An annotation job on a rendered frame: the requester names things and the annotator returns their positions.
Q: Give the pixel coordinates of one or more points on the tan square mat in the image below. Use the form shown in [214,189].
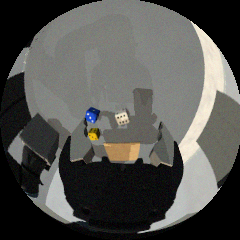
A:
[122,151]

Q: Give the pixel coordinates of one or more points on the white die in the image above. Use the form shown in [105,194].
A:
[122,116]

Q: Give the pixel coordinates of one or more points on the blue die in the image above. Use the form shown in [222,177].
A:
[92,115]

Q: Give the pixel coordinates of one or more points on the yellow die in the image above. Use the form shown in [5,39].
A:
[94,134]

